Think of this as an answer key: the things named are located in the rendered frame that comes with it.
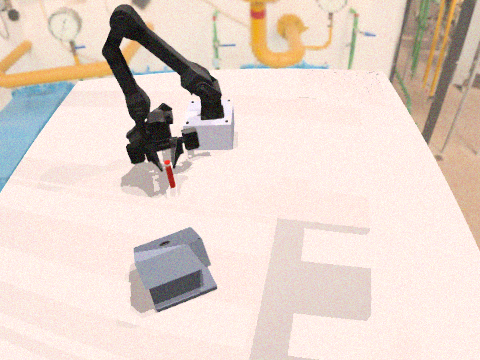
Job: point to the grey metal panel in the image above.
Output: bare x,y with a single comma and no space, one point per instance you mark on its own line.
174,268

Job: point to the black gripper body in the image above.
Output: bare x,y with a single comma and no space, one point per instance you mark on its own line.
160,139

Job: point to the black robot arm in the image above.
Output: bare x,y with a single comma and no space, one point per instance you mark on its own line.
125,22

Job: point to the red peg with white band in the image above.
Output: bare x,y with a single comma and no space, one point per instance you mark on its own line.
169,173

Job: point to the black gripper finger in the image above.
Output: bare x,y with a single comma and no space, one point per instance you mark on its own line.
176,149
152,156

